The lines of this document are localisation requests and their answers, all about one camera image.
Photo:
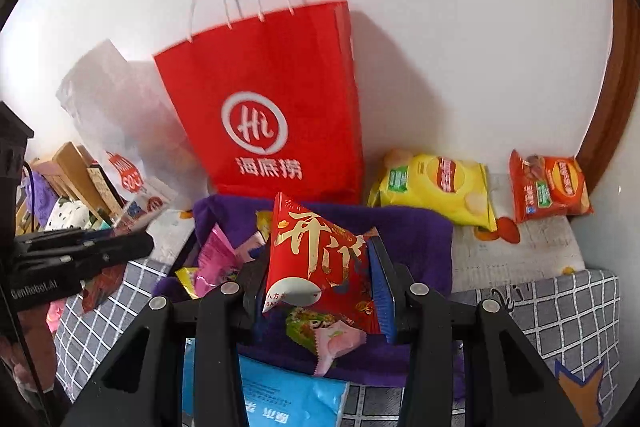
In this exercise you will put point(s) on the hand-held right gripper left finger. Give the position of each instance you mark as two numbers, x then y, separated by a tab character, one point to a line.
250	292

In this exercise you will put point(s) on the red paper bag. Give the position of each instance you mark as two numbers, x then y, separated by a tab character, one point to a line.
270	82

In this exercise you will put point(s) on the patterned book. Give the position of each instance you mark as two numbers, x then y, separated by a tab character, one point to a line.
105	189

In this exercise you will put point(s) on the brown wooden door frame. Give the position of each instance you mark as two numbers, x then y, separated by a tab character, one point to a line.
620	97

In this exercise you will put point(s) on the blue tissue pack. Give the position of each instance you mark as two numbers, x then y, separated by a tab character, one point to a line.
290	402

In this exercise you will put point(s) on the purple cloth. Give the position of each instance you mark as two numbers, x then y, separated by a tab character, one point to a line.
415	247

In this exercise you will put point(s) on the pale pink snack packet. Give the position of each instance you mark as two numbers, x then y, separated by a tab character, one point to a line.
340	342

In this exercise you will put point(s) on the small orange snack packet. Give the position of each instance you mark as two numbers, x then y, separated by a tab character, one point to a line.
102	287

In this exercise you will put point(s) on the yellow chips bag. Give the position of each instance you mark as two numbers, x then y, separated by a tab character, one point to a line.
430	192

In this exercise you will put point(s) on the green snack packet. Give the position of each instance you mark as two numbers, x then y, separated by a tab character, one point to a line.
305	327

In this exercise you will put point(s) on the wooden headboard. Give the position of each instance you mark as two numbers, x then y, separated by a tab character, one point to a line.
70	167

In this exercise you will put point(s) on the yellow triangular snack packet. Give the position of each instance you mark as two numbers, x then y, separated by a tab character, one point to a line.
264	224

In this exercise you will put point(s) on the grey checked blanket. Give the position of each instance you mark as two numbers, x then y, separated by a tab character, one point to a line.
550	317

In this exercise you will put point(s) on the white plastic bag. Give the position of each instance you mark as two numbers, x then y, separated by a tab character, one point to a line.
120	107

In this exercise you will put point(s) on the orange chips bag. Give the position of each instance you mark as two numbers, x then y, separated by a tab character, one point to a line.
550	187

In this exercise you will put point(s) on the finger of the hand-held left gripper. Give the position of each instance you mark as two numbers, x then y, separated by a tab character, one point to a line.
65	237
115	249

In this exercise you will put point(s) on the small yellow snack packet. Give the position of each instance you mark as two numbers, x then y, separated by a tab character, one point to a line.
186	282

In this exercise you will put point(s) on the pink cloth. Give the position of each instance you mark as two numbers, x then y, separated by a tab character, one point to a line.
56	314

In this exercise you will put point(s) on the red snack packet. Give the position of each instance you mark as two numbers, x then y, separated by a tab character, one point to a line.
315	257

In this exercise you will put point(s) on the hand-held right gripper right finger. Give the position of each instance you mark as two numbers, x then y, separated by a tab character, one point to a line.
382	307

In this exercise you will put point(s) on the white spotted pillow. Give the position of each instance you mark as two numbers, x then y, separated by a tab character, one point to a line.
67	214

